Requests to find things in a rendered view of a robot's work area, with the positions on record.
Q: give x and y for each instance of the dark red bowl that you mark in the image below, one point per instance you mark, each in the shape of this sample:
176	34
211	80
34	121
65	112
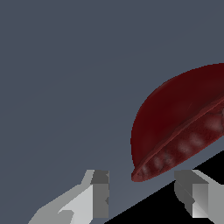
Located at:
175	116

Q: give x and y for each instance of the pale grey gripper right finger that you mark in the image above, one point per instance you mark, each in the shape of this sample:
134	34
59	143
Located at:
204	198

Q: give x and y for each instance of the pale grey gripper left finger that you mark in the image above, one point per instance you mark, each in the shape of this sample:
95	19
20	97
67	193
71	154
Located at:
84	201

